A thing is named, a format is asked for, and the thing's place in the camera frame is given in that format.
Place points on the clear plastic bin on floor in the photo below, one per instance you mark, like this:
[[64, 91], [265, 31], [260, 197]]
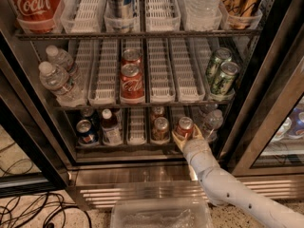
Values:
[[161, 213]]

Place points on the front green can middle shelf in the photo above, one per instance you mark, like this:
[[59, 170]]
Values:
[[225, 78]]

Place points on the front red coke can middle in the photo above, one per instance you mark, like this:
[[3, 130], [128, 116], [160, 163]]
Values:
[[131, 78]]

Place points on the gold brown can top shelf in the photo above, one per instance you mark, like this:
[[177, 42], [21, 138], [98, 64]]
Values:
[[240, 14]]

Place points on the blue can behind right door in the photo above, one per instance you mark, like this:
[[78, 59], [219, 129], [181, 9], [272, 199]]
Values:
[[296, 130]]

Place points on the clear water bottle top shelf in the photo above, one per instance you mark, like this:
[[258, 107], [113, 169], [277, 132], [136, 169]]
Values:
[[202, 0]]

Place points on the clear water bottle bottom shelf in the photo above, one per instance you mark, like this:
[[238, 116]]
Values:
[[211, 123]]

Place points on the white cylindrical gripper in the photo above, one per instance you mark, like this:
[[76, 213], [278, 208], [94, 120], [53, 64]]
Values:
[[196, 147]]

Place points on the green can shelf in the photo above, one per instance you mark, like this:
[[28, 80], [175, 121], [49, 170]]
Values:
[[220, 55], [225, 78]]

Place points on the silver blue can top shelf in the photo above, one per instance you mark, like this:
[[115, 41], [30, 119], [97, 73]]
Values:
[[122, 9]]

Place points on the front water bottle middle shelf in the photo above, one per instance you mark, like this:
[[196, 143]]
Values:
[[55, 78]]

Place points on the orange can shelf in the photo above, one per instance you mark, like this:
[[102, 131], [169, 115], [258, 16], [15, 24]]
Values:
[[157, 111], [160, 130]]

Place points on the large red Coca-Cola can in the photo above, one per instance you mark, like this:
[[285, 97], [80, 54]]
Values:
[[39, 16]]

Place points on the rear orange can bottom shelf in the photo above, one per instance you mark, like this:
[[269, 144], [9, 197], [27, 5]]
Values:
[[157, 111]]

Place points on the brown drink bottle white cap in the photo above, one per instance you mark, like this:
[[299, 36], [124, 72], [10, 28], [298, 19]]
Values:
[[110, 127]]

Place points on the blue pepsi can bottom shelf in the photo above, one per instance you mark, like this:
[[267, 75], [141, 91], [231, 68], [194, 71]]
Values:
[[87, 132]]

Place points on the rear red coke can middle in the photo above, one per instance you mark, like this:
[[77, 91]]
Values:
[[132, 56]]

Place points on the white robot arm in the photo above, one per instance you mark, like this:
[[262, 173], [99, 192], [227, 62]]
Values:
[[223, 188]]

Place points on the rear green can middle shelf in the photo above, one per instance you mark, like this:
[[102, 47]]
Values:
[[220, 55]]

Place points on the white can behind right door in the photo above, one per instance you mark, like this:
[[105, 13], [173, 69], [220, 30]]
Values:
[[282, 130]]

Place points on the clear water bottle shelf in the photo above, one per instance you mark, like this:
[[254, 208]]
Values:
[[211, 123], [202, 0]]

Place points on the rear water bottle middle shelf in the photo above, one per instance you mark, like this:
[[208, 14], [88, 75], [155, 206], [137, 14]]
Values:
[[62, 58]]

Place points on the red coke can bottom shelf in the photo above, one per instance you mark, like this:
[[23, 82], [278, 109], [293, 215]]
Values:
[[185, 127]]

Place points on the steel fridge with glass doors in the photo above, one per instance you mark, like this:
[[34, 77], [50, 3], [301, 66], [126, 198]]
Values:
[[176, 48]]

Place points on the front orange can bottom shelf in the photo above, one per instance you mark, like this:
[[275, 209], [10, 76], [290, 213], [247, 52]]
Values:
[[160, 130]]

